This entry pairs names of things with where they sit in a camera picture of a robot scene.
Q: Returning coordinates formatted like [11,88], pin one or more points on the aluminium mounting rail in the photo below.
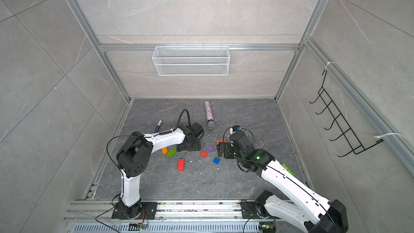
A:
[181,216]

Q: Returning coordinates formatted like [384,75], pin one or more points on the red long block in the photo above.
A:
[181,163]

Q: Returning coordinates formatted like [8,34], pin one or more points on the purple glitter microphone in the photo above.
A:
[210,120]

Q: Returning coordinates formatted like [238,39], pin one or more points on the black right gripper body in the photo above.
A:
[230,152]

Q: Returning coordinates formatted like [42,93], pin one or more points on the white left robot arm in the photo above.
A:
[134,156]

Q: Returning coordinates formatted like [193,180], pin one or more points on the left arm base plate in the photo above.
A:
[140,210]

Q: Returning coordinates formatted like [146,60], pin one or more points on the orange yellow block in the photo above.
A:
[164,150]

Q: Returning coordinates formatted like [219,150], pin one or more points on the orange-red long block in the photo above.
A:
[218,142]

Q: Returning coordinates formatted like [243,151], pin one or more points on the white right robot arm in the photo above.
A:
[306,209]

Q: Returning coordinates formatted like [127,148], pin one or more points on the green snack packet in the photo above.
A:
[285,167]

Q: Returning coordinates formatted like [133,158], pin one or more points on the blue cube block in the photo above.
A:
[216,160]

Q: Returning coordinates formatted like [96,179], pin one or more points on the black wire hook rack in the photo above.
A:
[340,121]

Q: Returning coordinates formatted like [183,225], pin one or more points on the blue white marker pen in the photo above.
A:
[158,126]

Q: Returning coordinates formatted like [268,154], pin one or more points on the green block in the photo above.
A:
[172,152]

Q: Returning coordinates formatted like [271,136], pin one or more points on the white wire mesh basket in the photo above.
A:
[191,60]

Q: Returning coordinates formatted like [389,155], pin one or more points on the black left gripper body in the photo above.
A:
[195,146]

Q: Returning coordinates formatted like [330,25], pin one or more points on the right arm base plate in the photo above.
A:
[251,210]

